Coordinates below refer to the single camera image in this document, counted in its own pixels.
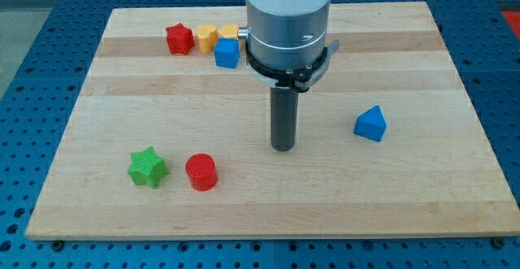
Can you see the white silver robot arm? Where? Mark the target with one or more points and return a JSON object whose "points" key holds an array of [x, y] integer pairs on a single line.
{"points": [[286, 34]]}

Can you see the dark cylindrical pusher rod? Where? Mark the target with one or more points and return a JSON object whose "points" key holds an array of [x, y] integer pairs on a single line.
{"points": [[284, 104]]}

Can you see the red cylinder block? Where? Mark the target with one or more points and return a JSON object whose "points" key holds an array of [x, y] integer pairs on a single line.
{"points": [[201, 172]]}

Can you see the blue cube block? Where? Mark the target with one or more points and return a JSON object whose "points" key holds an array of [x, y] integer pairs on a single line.
{"points": [[227, 53]]}

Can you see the yellow cylinder block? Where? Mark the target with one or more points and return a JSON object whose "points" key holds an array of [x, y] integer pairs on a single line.
{"points": [[228, 31]]}

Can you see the yellow heart block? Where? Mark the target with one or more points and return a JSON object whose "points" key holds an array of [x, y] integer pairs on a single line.
{"points": [[207, 37]]}

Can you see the blue triangular prism block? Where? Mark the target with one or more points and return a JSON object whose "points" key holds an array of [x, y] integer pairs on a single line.
{"points": [[371, 124]]}

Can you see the red star block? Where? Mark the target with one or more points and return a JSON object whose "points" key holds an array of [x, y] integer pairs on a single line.
{"points": [[179, 39]]}

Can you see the green star block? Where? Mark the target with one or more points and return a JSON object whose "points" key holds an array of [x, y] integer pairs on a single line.
{"points": [[147, 168]]}

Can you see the wooden board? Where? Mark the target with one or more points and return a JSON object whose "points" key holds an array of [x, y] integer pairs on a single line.
{"points": [[434, 174]]}

